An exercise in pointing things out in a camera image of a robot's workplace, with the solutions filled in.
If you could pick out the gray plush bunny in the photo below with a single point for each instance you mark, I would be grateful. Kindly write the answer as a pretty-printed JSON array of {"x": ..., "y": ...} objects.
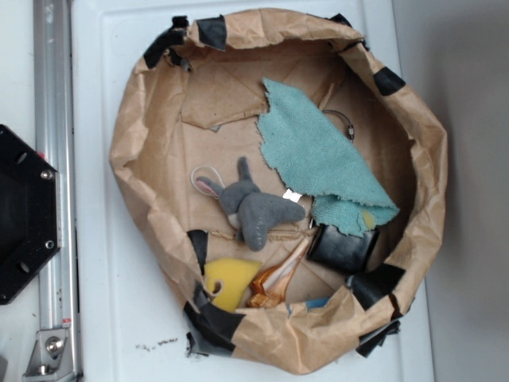
[{"x": 250, "y": 211}]

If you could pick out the brown paper bag bin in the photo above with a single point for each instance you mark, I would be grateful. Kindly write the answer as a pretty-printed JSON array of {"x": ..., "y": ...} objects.
[{"x": 191, "y": 108}]

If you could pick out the teal woven cloth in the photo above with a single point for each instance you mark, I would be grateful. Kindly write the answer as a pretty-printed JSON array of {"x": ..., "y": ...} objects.
[{"x": 314, "y": 158}]

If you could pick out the yellow sponge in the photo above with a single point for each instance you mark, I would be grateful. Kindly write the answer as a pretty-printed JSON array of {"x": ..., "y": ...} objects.
[{"x": 227, "y": 279}]

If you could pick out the orange plastic toy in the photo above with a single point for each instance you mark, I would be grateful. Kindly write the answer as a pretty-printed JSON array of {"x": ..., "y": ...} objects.
[{"x": 270, "y": 286}]

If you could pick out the black leather pouch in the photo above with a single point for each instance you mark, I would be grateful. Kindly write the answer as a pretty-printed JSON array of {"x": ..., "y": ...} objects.
[{"x": 341, "y": 252}]

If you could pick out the blue object under rim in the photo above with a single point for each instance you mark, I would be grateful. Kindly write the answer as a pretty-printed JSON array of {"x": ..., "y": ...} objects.
[{"x": 316, "y": 303}]

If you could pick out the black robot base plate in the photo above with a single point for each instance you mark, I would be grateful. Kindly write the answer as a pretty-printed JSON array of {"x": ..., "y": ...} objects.
[{"x": 29, "y": 227}]

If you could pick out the metal corner bracket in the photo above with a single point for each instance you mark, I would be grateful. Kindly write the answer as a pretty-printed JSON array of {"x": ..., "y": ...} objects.
[{"x": 51, "y": 358}]

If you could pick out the aluminum extrusion rail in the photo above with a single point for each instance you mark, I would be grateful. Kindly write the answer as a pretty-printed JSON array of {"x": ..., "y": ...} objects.
[{"x": 58, "y": 280}]

